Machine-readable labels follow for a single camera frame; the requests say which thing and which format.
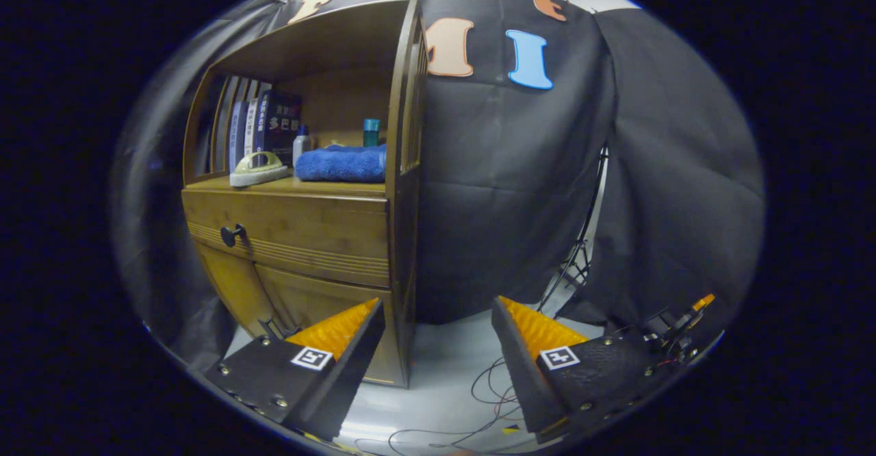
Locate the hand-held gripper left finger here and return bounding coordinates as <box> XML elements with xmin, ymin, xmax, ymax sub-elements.
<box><xmin>202</xmin><ymin>297</ymin><xmax>386</xmax><ymax>442</ymax></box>

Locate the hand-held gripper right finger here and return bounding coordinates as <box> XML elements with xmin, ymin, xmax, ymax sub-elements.
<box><xmin>491</xmin><ymin>295</ymin><xmax>675</xmax><ymax>444</ymax></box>

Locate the wooden drawer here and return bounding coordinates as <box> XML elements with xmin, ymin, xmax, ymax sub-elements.
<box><xmin>181</xmin><ymin>189</ymin><xmax>391</xmax><ymax>289</ymax></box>

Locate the pale green handled brush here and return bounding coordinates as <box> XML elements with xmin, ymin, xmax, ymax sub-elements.
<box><xmin>229</xmin><ymin>151</ymin><xmax>291</xmax><ymax>188</ymax></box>

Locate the wooden cabinet door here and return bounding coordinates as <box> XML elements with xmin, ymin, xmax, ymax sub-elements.
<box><xmin>195</xmin><ymin>242</ymin><xmax>278</xmax><ymax>337</ymax></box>
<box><xmin>255</xmin><ymin>264</ymin><xmax>404</xmax><ymax>385</ymax></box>

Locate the wooden cabinet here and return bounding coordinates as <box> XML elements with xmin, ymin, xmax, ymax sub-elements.
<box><xmin>180</xmin><ymin>0</ymin><xmax>430</xmax><ymax>388</ymax></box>

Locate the wooden countertop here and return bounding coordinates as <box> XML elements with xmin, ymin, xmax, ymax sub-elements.
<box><xmin>185</xmin><ymin>172</ymin><xmax>387</xmax><ymax>200</ymax></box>

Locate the black tripod stand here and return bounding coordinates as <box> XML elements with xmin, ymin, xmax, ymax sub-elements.
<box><xmin>537</xmin><ymin>144</ymin><xmax>610</xmax><ymax>313</ymax></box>

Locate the black and orange device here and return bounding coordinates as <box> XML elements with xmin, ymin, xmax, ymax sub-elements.
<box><xmin>640</xmin><ymin>294</ymin><xmax>717</xmax><ymax>364</ymax></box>

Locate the folded blue towel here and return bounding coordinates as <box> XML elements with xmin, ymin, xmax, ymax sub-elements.
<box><xmin>295</xmin><ymin>144</ymin><xmax>388</xmax><ymax>183</ymax></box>

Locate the white bottle with blue cap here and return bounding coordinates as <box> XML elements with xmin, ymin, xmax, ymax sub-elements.
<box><xmin>292</xmin><ymin>125</ymin><xmax>312</xmax><ymax>168</ymax></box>

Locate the dark blue book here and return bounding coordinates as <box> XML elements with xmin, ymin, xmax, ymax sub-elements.
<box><xmin>257</xmin><ymin>90</ymin><xmax>304</xmax><ymax>166</ymax></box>

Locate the light purple book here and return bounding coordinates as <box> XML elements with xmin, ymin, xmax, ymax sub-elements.
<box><xmin>229</xmin><ymin>100</ymin><xmax>248</xmax><ymax>169</ymax></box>

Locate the white book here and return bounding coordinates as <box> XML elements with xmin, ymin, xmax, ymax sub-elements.
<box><xmin>244</xmin><ymin>97</ymin><xmax>262</xmax><ymax>159</ymax></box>

